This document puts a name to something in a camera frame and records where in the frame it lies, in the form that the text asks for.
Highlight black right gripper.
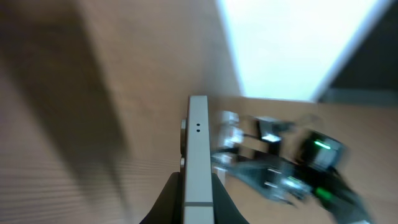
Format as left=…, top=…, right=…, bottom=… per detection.
left=236, top=155, right=313, bottom=205

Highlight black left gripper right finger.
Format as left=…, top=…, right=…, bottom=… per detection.
left=211, top=173, right=249, bottom=224

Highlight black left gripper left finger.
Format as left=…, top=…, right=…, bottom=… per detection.
left=140, top=172, right=183, bottom=224

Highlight Galaxy smartphone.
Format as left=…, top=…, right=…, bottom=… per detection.
left=182, top=95, right=215, bottom=224

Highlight white power strip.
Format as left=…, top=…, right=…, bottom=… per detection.
left=211, top=111, right=244, bottom=176

